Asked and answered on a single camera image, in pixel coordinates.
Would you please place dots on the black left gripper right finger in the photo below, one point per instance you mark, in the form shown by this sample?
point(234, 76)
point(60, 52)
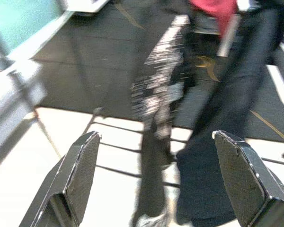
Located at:
point(239, 177)

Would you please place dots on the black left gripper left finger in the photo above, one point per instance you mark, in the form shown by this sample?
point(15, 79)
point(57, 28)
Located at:
point(82, 170)

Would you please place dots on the black hanging garment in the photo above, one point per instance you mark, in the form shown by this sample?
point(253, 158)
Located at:
point(227, 106)

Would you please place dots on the grey padded ottoman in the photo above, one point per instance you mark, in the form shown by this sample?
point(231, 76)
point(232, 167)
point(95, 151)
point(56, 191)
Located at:
point(9, 106)

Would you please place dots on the white shelf unit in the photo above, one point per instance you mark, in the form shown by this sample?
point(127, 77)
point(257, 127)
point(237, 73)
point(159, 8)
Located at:
point(90, 6)

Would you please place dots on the red garment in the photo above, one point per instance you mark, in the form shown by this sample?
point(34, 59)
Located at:
point(213, 11)

